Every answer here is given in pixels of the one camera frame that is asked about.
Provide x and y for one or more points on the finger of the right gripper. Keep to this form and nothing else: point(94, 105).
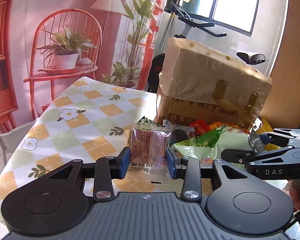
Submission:
point(281, 136)
point(285, 155)

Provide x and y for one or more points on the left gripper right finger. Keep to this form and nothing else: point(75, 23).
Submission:
point(222, 200)

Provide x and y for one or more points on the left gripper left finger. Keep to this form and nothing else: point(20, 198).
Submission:
point(62, 198)

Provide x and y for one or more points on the light green snack bag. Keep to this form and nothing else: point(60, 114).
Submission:
point(208, 146)

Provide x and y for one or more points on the red foil snack packet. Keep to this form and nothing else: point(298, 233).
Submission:
point(148, 145)

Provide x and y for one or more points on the right hand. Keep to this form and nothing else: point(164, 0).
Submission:
point(294, 193)

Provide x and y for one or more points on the yellow snack packet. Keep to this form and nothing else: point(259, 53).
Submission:
point(264, 127)

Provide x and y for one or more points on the wooden headboard panel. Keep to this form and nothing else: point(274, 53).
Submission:
point(282, 107)

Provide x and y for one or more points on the floral checkered tablecloth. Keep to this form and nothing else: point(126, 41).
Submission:
point(87, 121)

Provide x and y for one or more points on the plastic-covered cardboard box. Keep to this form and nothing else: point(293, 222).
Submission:
point(200, 83)

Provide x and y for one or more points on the dark grey snack packet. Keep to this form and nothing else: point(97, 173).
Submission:
point(179, 132)

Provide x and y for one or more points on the printed room backdrop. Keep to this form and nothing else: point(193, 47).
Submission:
point(46, 45)

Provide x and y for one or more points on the window with dark frame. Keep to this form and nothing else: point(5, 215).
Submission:
point(237, 15)

